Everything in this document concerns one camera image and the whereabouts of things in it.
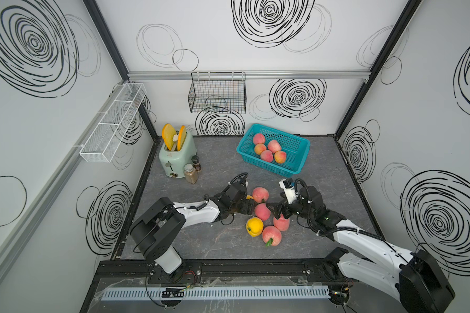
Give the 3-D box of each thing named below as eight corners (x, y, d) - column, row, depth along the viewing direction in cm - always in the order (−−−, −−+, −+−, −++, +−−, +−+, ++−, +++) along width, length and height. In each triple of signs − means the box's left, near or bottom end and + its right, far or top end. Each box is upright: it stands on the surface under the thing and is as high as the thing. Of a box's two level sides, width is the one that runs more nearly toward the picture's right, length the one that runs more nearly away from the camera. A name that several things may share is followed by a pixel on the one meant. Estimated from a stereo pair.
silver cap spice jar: (186, 184, 101) (182, 172, 93) (188, 174, 105) (184, 163, 97) (196, 184, 101) (193, 172, 93) (198, 175, 105) (194, 163, 97)
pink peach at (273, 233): (263, 246, 81) (264, 242, 76) (261, 230, 85) (263, 225, 81) (280, 246, 81) (283, 242, 76) (278, 230, 85) (280, 225, 81)
